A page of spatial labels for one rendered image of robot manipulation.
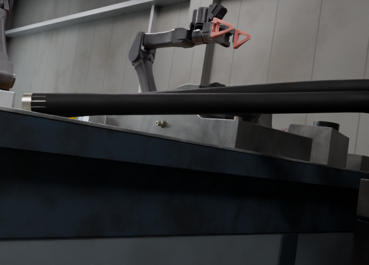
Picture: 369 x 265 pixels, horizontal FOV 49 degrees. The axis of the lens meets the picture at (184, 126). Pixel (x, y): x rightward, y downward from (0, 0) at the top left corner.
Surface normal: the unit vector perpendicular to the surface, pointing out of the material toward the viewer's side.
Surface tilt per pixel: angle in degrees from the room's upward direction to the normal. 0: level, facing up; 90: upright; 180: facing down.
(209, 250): 90
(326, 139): 90
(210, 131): 90
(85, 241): 90
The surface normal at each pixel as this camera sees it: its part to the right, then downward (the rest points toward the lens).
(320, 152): -0.52, -0.13
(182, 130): -0.75, -0.15
